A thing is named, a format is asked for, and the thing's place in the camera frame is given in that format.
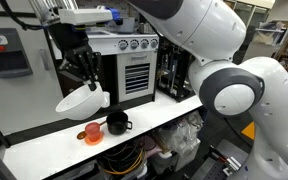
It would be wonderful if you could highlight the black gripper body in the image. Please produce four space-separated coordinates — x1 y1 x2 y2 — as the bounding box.
48 23 96 62

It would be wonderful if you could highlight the white bowl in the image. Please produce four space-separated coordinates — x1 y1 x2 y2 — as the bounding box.
55 81 106 121

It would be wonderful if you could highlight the silver toy pot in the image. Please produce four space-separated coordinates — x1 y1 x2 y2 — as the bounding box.
112 16 136 35

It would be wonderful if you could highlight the translucent orange cup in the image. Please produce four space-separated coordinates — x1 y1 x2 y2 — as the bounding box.
84 121 102 143

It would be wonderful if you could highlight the black mug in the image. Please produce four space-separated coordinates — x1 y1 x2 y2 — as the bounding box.
105 110 134 136

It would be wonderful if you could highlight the white toy refrigerator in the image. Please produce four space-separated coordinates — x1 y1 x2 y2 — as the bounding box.
0 0 70 138

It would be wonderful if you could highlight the wooden stick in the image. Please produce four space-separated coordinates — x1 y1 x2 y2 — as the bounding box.
76 120 108 141

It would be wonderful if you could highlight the orange saucer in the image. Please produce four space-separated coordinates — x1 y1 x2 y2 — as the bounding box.
83 131 105 147

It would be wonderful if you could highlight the pink plastic item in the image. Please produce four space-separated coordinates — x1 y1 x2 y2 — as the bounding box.
139 134 164 160

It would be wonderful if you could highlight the clear plastic bag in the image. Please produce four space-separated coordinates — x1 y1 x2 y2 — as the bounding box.
156 110 205 155

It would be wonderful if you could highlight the white storage container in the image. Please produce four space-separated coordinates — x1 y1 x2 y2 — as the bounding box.
149 138 202 175

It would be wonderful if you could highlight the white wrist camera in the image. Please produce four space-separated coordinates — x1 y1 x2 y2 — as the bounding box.
57 5 124 27

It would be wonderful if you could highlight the metal basket with handle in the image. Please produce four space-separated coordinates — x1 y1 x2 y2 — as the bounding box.
138 21 155 35

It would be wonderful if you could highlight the clear plastic cable bin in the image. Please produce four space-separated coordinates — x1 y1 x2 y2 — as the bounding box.
96 139 149 178

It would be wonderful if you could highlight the yellow cable bundle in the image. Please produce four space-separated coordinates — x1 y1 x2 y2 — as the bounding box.
102 146 146 176

